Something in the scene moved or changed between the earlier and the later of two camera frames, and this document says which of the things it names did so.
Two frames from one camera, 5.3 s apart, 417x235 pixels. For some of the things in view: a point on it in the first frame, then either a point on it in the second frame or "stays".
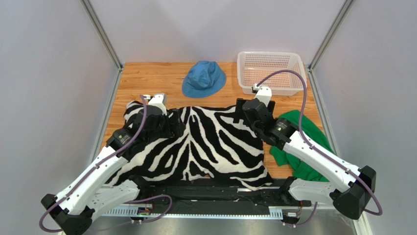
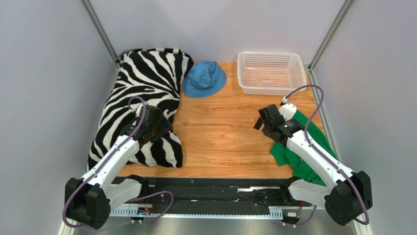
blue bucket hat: [204, 79] stays
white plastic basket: [252, 66] stays
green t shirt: [312, 129] stays
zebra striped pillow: [217, 146] -> [145, 77]
